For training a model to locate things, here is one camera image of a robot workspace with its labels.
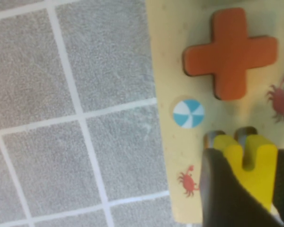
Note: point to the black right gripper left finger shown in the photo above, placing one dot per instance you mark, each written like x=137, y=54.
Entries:
x=222, y=201

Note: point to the orange plus sign piece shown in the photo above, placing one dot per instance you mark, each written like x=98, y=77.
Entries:
x=229, y=56

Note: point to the colourful wooden puzzle board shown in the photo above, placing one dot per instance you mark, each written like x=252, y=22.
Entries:
x=168, y=71

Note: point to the grey checked tablecloth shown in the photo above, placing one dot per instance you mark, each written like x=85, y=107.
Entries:
x=38, y=71

